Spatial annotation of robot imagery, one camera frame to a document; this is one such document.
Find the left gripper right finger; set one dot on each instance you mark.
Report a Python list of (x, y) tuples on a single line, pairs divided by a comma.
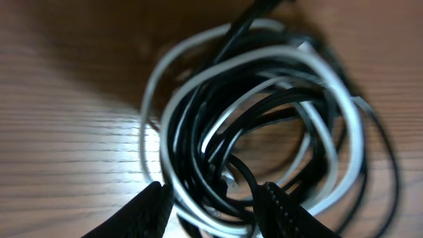
[(280, 216)]

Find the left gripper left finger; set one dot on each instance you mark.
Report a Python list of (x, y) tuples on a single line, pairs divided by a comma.
[(144, 216)]

